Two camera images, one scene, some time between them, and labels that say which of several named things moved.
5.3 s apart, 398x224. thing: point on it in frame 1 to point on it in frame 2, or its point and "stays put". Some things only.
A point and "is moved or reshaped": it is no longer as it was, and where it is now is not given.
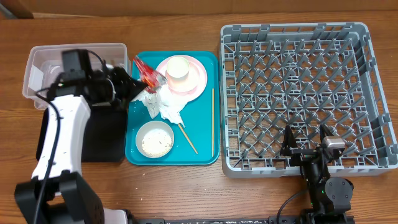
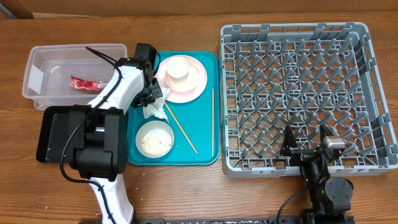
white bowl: (155, 139) stays put
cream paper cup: (177, 68) stays put
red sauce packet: (153, 79) is moved or reshaped
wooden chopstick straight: (212, 122) stays put
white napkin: (163, 102) is moved or reshaped
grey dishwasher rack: (302, 76) stays put
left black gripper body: (115, 90) to (149, 94)
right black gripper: (301, 154) stays put
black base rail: (275, 219) stays put
